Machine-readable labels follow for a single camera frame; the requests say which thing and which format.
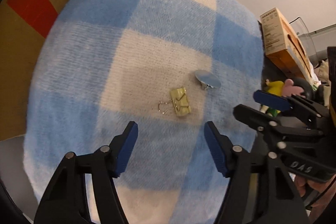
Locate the clear plastic chair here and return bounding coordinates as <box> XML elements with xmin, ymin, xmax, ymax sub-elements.
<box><xmin>289</xmin><ymin>17</ymin><xmax>318</xmax><ymax>41</ymax></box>

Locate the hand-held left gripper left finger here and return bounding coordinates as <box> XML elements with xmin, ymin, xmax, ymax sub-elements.
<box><xmin>34</xmin><ymin>121</ymin><xmax>139</xmax><ymax>224</ymax></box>

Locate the orange cardboard carton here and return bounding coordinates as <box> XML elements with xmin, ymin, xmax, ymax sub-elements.
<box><xmin>260</xmin><ymin>7</ymin><xmax>314</xmax><ymax>80</ymax></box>

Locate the silver metal disc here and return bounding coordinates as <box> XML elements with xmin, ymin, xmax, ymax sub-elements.
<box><xmin>194</xmin><ymin>69</ymin><xmax>222</xmax><ymax>90</ymax></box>

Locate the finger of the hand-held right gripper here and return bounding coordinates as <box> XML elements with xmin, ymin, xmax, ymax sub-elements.
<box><xmin>233</xmin><ymin>105</ymin><xmax>288</xmax><ymax>146</ymax></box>
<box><xmin>253</xmin><ymin>90</ymin><xmax>331</xmax><ymax>130</ymax></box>

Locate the yellow binder clip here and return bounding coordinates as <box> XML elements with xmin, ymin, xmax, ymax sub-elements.
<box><xmin>157</xmin><ymin>87</ymin><xmax>192</xmax><ymax>117</ymax></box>

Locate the cartoon doll yellow shirt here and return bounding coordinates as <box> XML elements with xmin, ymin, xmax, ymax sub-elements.
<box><xmin>259</xmin><ymin>77</ymin><xmax>314</xmax><ymax>117</ymax></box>

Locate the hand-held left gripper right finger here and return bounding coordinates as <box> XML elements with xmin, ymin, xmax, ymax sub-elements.
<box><xmin>204</xmin><ymin>121</ymin><xmax>311</xmax><ymax>224</ymax></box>

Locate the brown cardboard box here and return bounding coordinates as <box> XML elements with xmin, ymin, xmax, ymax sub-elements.
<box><xmin>0</xmin><ymin>0</ymin><xmax>90</xmax><ymax>142</ymax></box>

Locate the person's right hand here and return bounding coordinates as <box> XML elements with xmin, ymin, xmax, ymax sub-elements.
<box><xmin>294</xmin><ymin>177</ymin><xmax>336</xmax><ymax>203</ymax></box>

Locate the blue white checked blanket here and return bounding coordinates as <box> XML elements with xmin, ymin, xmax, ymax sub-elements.
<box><xmin>23</xmin><ymin>0</ymin><xmax>265</xmax><ymax>224</ymax></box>

